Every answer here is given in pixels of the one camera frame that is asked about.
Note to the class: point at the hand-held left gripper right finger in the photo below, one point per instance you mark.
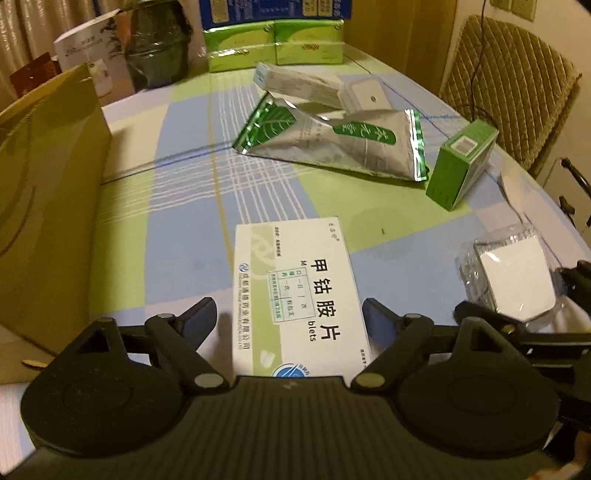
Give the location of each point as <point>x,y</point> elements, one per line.
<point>378,318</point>

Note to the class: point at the long white ointment box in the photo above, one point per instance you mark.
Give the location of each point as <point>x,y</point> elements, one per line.
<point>300,83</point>

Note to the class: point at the white appliance box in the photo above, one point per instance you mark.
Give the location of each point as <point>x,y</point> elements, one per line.
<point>87,46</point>

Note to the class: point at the beige curtain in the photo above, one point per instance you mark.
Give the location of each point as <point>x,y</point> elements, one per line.
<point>27,27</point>

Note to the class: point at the checked cloth desktop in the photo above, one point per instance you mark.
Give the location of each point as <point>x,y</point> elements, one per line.
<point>184,207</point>

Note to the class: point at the white square night light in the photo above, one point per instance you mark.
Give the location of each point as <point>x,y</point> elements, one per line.
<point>364,94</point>

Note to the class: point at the white medicine box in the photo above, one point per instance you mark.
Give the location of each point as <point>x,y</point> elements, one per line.
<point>295,286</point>

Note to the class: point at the dark brown printed box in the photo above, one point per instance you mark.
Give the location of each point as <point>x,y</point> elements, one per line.
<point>32,76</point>

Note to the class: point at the white paper sheet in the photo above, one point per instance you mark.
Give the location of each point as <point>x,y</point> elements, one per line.
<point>512,189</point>

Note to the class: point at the silver foil bag leaf print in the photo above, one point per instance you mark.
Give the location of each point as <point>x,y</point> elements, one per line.
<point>268,122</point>

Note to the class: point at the black metal frame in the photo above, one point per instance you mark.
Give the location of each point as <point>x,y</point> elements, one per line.
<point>575,173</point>

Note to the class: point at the small green box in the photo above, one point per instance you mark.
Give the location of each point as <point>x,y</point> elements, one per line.
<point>450,175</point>

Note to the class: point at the dark pot in plastic wrap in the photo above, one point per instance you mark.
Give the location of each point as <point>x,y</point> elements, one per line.
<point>157,50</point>

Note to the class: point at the blue milk carton box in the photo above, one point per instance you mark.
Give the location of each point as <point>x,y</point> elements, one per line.
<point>277,9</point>

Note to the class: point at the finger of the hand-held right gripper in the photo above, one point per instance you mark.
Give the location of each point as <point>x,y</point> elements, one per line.
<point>545,341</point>
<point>579,279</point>

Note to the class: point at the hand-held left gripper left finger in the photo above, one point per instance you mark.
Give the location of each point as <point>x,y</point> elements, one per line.
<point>198,318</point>

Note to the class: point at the green tissue pack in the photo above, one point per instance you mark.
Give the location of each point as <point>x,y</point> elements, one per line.
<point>309,41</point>
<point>240,46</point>

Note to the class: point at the brown cardboard box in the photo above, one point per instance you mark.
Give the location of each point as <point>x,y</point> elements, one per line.
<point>46,207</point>

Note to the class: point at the wall socket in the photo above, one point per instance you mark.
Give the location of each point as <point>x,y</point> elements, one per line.
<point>521,7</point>

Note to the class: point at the silver foil bag green label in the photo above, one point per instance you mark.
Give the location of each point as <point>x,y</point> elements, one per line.
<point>369,152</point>

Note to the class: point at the quilted beige chair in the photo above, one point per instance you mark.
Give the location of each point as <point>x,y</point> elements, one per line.
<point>508,83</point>

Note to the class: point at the white block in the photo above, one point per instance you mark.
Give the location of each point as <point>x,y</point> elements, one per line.
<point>512,272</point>

